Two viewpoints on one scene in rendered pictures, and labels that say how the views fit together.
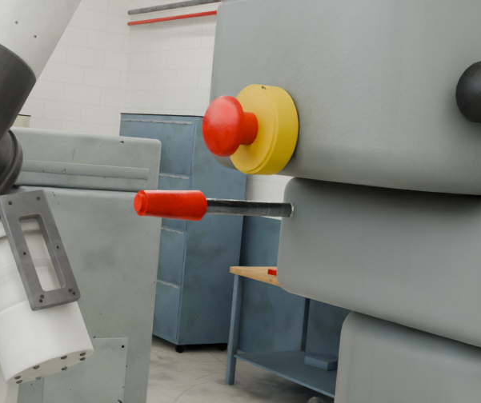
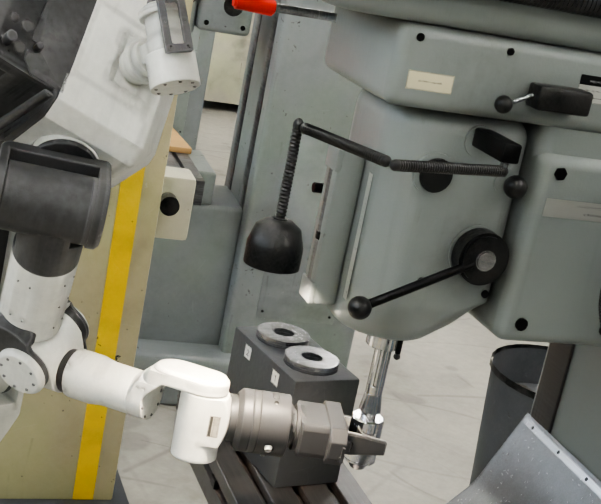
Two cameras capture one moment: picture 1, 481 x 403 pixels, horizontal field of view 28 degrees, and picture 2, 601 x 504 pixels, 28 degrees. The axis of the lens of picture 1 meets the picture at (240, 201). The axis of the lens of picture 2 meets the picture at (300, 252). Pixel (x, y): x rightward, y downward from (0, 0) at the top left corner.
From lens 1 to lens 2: 0.87 m
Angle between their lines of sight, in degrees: 18
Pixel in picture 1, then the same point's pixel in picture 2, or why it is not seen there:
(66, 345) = (181, 75)
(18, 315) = (158, 55)
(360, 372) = (358, 121)
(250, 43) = not seen: outside the picture
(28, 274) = (165, 33)
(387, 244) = (365, 42)
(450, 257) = (383, 51)
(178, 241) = not seen: hidden behind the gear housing
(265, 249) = not seen: hidden behind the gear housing
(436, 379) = (383, 125)
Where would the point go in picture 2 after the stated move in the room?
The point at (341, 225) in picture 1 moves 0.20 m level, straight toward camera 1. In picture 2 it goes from (351, 29) to (292, 34)
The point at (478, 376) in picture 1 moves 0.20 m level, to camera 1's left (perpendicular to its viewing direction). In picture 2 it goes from (402, 124) to (249, 88)
